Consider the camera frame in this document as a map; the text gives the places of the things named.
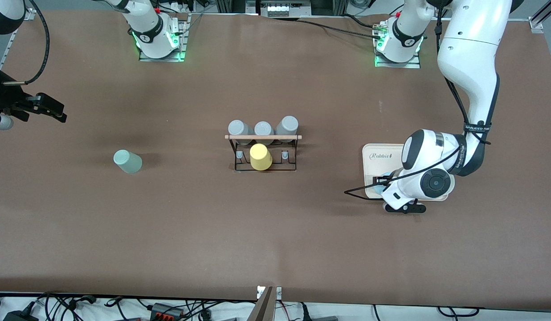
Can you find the white marker tag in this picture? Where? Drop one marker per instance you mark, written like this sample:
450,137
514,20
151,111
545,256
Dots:
260,292

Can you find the black mains plug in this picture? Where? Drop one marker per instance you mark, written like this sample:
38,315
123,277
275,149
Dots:
305,314

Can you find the grey terminal block red levers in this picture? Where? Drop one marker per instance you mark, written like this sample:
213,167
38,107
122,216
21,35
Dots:
166,312

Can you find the aluminium frame rail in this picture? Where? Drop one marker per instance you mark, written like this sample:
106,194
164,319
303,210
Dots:
7,55

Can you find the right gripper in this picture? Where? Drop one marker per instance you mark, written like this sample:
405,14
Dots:
3,96

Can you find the light blue cup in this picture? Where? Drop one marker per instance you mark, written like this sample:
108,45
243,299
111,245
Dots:
380,190

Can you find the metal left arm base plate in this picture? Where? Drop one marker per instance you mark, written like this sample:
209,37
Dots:
413,64

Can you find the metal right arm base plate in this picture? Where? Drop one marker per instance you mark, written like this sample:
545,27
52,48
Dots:
161,59

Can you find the white power strip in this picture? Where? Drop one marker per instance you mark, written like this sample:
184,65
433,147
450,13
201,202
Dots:
279,9

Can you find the yellow cup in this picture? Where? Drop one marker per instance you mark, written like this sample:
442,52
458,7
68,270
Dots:
260,156

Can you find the brown camera mount post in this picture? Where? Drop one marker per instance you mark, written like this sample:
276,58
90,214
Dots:
263,310

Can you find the beige rectangular tray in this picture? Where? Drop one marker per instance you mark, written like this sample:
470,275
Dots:
382,169

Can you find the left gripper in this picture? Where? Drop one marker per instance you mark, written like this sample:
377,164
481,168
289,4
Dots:
384,180

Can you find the mint green cup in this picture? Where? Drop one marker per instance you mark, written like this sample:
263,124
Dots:
128,162

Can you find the grey cup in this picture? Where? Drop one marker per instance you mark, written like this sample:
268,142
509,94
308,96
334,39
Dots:
263,128
237,128
287,125

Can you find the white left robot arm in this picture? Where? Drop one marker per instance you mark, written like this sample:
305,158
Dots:
471,53

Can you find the black power adapter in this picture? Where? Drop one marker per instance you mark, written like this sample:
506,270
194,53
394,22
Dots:
19,316

